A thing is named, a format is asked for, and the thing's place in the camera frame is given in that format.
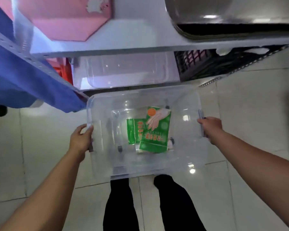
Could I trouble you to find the clear plastic container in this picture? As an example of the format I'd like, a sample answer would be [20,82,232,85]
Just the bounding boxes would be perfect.
[78,53,170,89]

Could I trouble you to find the person's black trouser legs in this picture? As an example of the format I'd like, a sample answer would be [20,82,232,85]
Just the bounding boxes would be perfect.
[103,174,206,231]

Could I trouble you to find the red plastic crate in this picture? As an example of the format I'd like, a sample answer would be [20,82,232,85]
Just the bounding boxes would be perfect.
[46,58,74,86]

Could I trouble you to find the person's right forearm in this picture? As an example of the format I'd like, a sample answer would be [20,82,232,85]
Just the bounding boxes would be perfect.
[210,129,289,231]

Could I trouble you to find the grey metal basin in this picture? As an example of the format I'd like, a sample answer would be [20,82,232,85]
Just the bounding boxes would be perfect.
[164,0,289,41]

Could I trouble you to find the blue cloth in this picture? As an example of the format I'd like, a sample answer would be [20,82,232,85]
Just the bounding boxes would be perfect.
[0,0,87,113]

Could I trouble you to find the person's left hand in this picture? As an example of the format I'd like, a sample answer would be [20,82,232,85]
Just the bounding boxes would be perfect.
[68,124,94,158]

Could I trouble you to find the green glove packet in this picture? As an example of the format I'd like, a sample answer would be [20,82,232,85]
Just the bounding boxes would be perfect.
[127,118,145,145]
[139,106,172,153]

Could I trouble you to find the person's right hand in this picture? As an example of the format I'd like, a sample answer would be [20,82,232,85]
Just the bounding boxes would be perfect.
[197,117,224,142]

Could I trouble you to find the black plastic crate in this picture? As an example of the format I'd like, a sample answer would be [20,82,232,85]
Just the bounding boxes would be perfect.
[174,45,288,82]

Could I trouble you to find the person's left forearm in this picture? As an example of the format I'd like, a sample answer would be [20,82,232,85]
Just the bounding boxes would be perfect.
[0,149,86,231]

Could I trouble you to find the white metal shelf rack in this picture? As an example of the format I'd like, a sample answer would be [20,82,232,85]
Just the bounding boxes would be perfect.
[0,0,289,99]

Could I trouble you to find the clear plastic storage bin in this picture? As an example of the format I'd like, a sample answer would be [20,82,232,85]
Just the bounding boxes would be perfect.
[86,85,210,181]

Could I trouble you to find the pink hexagonal box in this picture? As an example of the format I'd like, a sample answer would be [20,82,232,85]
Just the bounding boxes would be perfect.
[15,0,114,42]

